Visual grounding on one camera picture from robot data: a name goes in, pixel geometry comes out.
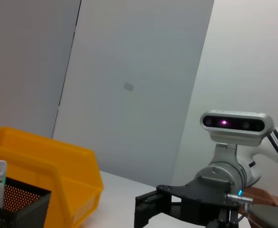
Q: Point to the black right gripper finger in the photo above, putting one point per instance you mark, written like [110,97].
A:
[148,206]
[226,218]

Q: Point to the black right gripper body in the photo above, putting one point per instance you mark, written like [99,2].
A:
[200,199]

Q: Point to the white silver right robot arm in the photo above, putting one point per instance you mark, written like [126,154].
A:
[222,171]

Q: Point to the black mesh pen holder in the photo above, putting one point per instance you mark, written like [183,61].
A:
[15,213]

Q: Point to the brown cardboard box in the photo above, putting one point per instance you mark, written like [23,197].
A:
[262,194]

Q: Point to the dark grey rounded seat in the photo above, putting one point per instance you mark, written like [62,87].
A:
[271,216]

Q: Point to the yellow plastic bin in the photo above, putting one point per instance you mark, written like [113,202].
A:
[46,152]

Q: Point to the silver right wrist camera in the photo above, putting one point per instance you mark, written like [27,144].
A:
[236,133]

